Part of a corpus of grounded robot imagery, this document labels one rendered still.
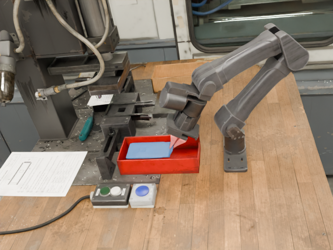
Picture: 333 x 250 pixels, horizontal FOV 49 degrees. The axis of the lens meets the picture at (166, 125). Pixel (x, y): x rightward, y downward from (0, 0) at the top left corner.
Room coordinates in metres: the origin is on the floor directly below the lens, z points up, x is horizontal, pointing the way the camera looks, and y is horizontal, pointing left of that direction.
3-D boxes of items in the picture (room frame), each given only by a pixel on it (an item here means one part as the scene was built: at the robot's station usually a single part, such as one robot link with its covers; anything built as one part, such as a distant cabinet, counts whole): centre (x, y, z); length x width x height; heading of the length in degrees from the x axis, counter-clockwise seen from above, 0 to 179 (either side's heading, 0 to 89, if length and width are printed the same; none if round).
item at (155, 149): (0.90, 0.06, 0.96); 0.15 x 0.07 x 0.03; 77
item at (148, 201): (0.74, 0.10, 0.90); 0.07 x 0.07 x 0.06; 77
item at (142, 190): (0.74, 0.10, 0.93); 0.04 x 0.04 x 0.02
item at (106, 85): (1.13, 0.22, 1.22); 0.26 x 0.18 x 0.30; 77
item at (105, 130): (1.12, 0.15, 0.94); 0.20 x 0.10 x 0.07; 167
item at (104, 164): (0.88, 0.21, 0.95); 0.06 x 0.03 x 0.09; 167
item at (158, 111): (1.21, -0.05, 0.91); 0.17 x 0.16 x 0.02; 167
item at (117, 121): (1.12, 0.15, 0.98); 0.20 x 0.10 x 0.01; 167
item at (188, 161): (0.89, 0.04, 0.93); 0.25 x 0.12 x 0.06; 77
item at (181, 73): (1.36, -0.11, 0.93); 0.25 x 0.13 x 0.08; 77
